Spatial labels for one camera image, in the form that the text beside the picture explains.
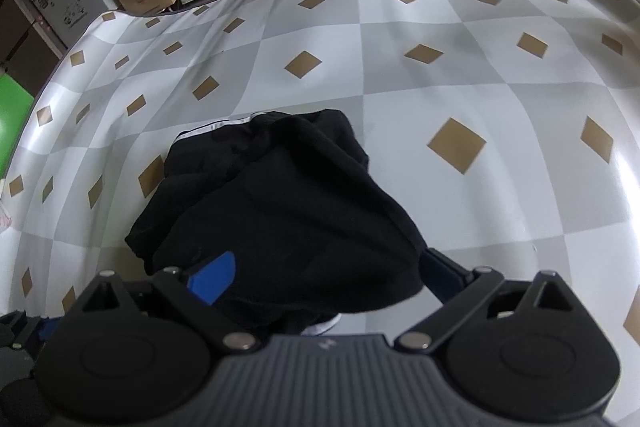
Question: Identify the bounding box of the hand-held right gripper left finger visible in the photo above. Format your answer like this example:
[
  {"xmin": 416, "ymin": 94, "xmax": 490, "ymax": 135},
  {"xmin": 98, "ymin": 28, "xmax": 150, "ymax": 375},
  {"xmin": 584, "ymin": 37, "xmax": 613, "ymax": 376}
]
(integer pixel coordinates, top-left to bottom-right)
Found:
[{"xmin": 75, "ymin": 251, "xmax": 261, "ymax": 353}]

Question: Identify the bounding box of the black t-shirt with red print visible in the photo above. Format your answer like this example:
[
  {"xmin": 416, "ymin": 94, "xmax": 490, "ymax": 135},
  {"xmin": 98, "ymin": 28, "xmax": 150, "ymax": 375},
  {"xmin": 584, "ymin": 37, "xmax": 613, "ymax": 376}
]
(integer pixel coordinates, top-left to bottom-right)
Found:
[{"xmin": 125, "ymin": 108, "xmax": 428, "ymax": 337}]

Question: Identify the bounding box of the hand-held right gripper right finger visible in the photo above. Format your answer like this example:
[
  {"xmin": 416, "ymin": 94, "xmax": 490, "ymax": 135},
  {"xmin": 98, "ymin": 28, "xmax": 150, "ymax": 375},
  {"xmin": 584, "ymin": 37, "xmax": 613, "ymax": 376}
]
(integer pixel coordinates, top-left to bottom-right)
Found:
[{"xmin": 395, "ymin": 248, "xmax": 586, "ymax": 354}]

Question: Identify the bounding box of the grey refrigerator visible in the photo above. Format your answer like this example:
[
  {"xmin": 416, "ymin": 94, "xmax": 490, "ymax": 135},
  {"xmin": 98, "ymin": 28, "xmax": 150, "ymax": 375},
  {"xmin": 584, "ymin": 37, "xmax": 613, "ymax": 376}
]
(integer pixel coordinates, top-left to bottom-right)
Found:
[{"xmin": 0, "ymin": 0, "xmax": 69, "ymax": 68}]

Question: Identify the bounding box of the green plastic chair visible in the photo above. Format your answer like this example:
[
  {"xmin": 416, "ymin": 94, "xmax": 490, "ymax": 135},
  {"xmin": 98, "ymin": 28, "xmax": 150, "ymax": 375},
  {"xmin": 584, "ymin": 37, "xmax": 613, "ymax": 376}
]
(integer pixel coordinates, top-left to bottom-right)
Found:
[{"xmin": 0, "ymin": 72, "xmax": 36, "ymax": 178}]

